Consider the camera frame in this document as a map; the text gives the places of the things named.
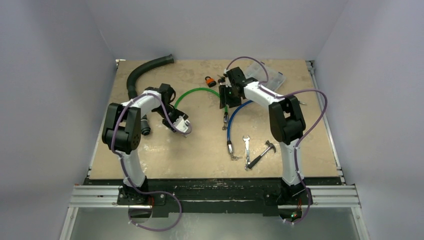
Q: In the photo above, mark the silver open-end wrench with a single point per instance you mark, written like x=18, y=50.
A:
x=246, y=140

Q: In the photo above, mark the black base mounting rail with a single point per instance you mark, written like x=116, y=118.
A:
x=199, y=196

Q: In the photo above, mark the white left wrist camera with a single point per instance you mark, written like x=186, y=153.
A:
x=183, y=125

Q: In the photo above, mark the orange black padlock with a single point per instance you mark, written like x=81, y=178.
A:
x=210, y=82

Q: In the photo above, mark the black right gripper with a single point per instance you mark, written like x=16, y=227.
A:
x=226, y=94

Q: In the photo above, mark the aluminium frame rail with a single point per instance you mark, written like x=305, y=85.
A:
x=319, y=196

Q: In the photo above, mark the clear plastic screw box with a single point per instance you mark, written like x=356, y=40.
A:
x=275, y=78

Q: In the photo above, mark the green cable lock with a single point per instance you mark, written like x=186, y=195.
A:
x=225, y=115

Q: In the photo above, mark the blue cable lock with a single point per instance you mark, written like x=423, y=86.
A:
x=232, y=122

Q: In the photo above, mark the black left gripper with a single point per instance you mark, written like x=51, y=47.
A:
x=178, y=114

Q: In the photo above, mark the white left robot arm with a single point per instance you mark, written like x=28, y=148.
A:
x=122, y=130

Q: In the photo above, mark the small black handle hammer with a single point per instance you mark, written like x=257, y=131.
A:
x=270, y=146

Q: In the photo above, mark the black head keys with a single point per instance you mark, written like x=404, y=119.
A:
x=221, y=80

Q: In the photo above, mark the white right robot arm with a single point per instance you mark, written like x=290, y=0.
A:
x=292, y=180

